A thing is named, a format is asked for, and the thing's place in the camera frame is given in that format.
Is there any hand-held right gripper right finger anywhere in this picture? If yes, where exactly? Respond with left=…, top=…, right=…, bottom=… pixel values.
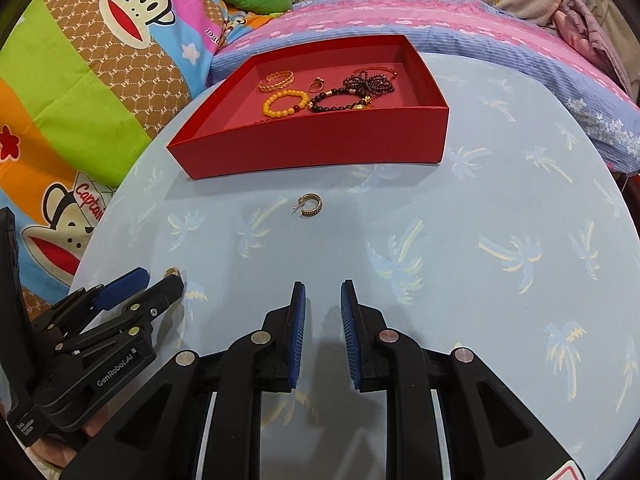
left=340, top=279, right=586, bottom=480

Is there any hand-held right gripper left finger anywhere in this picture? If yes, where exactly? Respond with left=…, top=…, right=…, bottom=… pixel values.
left=59, top=281, right=307, bottom=480

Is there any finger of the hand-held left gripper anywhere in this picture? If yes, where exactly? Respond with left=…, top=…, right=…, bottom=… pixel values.
left=32, top=267, right=151, bottom=333
left=54, top=275, right=186, bottom=357

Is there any red cardboard box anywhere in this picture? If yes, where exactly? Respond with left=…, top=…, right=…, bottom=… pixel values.
left=166, top=34, right=450, bottom=181

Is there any yellow bead bracelet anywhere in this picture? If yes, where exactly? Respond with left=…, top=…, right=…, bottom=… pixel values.
left=262, top=89, right=307, bottom=120

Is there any dark brown bead bracelet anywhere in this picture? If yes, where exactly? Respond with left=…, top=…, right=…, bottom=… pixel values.
left=306, top=87, right=373, bottom=113

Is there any gold chain cuff bracelet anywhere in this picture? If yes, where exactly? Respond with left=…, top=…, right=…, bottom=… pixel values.
left=257, top=71, right=296, bottom=94

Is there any garnet multi-strand bead bracelet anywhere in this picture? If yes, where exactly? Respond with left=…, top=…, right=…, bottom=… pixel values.
left=342, top=71, right=397, bottom=97

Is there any gold bangle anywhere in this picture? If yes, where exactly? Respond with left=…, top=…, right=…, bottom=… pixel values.
left=350, top=63, right=399, bottom=81

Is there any person's left hand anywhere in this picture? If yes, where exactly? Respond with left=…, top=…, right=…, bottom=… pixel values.
left=30, top=407, right=113, bottom=476

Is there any colourful cartoon monkey blanket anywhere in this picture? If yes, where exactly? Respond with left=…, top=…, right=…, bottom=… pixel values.
left=0, top=0, right=273, bottom=311

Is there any pink and purple striped quilt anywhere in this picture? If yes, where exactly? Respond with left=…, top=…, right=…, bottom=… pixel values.
left=207, top=0, right=640, bottom=176

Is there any folded purple cloth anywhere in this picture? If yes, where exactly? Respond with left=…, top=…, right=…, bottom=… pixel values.
left=552, top=0, right=633, bottom=96

